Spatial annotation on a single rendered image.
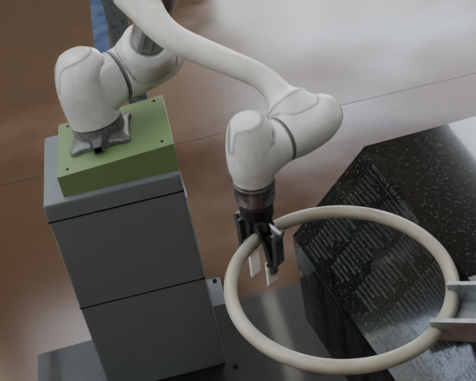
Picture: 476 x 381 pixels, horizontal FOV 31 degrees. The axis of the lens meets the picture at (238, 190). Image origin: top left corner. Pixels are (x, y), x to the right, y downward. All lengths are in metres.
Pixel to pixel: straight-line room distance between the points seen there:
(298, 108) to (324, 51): 2.94
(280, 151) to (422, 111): 2.40
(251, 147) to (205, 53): 0.27
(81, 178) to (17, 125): 2.27
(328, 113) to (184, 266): 0.98
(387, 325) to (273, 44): 3.05
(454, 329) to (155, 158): 1.09
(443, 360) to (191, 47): 0.87
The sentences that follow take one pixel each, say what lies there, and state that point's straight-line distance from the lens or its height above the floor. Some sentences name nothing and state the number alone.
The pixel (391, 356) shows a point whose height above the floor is 0.92.
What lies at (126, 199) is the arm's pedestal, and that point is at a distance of 2.49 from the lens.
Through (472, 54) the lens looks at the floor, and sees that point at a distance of 4.59.
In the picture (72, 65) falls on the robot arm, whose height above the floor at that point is 1.13.
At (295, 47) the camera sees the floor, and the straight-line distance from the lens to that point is 4.85.
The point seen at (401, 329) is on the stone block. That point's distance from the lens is 2.05.
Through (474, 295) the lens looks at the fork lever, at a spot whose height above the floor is 0.92.
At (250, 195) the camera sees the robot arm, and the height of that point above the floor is 1.09.
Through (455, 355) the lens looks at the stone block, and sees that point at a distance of 1.92.
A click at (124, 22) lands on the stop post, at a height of 0.84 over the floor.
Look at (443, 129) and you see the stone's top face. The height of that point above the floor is 0.83.
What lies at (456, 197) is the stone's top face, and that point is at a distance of 2.18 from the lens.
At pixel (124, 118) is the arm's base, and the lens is 2.61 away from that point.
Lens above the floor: 2.14
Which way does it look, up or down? 35 degrees down
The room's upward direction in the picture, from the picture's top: 11 degrees counter-clockwise
